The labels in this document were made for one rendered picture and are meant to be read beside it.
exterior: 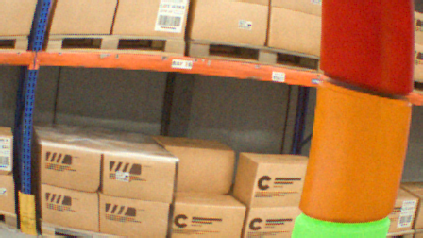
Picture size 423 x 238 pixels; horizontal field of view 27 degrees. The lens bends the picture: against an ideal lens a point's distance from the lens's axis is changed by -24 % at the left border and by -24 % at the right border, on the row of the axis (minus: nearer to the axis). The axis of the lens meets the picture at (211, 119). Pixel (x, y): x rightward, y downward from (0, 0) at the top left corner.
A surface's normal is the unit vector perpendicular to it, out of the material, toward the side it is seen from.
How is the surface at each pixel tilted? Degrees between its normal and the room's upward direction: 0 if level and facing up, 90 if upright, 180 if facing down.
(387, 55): 90
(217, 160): 89
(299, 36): 93
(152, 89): 90
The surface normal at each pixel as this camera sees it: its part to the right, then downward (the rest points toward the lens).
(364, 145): -0.10, 0.12
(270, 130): 0.29, 0.17
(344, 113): -0.58, 0.04
